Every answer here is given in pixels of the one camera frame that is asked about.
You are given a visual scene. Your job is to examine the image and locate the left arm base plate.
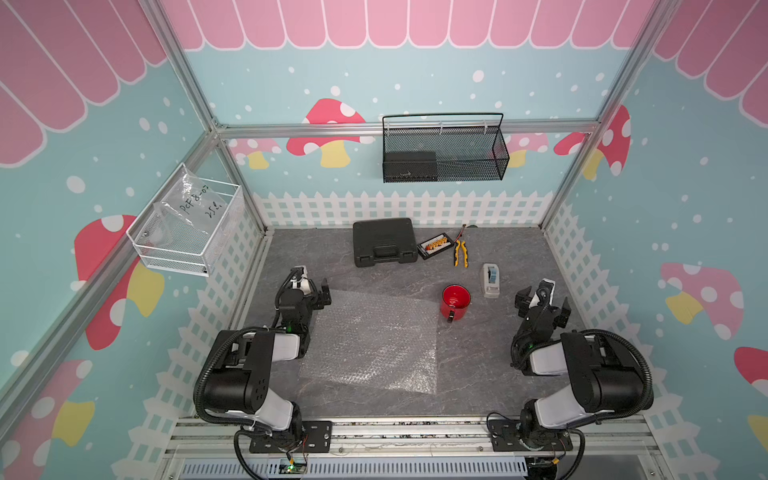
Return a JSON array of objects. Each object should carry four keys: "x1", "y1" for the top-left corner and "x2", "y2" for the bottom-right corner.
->
[{"x1": 248, "y1": 420, "x2": 333, "y2": 454}]

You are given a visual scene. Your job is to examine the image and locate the clear bubble wrap sheet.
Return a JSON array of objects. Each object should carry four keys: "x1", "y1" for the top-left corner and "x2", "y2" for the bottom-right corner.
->
[{"x1": 300, "y1": 291, "x2": 439, "y2": 394}]

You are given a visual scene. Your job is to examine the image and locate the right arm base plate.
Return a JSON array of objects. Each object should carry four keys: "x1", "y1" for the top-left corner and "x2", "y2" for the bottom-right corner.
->
[{"x1": 486, "y1": 416, "x2": 573, "y2": 454}]

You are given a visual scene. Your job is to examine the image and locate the yellow handled pliers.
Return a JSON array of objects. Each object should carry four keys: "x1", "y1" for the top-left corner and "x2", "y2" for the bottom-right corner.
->
[{"x1": 454, "y1": 240, "x2": 469, "y2": 268}]

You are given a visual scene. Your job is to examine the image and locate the white wire basket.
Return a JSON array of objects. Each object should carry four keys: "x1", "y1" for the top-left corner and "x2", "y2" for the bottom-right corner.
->
[{"x1": 126, "y1": 164, "x2": 244, "y2": 277}]

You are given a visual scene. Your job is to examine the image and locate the black tray of connectors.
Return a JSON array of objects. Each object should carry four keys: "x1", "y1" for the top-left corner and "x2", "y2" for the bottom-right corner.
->
[{"x1": 417, "y1": 233, "x2": 454, "y2": 260}]

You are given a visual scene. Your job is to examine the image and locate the clear plastic bag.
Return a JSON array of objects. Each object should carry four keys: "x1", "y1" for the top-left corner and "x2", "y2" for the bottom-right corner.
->
[{"x1": 148, "y1": 166, "x2": 228, "y2": 254}]

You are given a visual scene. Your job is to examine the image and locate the black box in basket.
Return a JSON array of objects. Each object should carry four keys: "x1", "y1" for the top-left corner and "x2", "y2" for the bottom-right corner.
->
[{"x1": 382, "y1": 151, "x2": 438, "y2": 183}]

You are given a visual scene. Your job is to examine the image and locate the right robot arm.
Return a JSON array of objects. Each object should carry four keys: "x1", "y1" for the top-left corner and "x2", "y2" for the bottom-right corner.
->
[{"x1": 510, "y1": 279, "x2": 654, "y2": 449}]

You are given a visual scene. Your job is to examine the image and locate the black plastic tool case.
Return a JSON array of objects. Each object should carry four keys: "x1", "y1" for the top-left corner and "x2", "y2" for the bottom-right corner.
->
[{"x1": 352, "y1": 218, "x2": 418, "y2": 268}]

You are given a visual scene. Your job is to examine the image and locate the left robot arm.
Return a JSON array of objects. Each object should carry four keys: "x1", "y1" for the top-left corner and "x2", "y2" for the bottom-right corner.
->
[{"x1": 193, "y1": 266, "x2": 332, "y2": 449}]

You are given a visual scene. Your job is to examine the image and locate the white tape dispenser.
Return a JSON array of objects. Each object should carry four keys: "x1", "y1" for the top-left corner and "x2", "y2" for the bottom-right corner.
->
[{"x1": 482, "y1": 263, "x2": 500, "y2": 298}]

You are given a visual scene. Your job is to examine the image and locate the black wire mesh basket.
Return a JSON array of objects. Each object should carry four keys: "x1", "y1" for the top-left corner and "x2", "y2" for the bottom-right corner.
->
[{"x1": 381, "y1": 112, "x2": 510, "y2": 182}]

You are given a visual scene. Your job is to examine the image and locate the red mug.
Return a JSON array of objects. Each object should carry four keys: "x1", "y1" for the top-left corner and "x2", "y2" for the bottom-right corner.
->
[{"x1": 440, "y1": 284, "x2": 471, "y2": 323}]

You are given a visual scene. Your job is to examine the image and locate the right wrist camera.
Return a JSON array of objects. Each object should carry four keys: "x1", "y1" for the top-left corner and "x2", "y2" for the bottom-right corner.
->
[{"x1": 536, "y1": 279, "x2": 556, "y2": 304}]

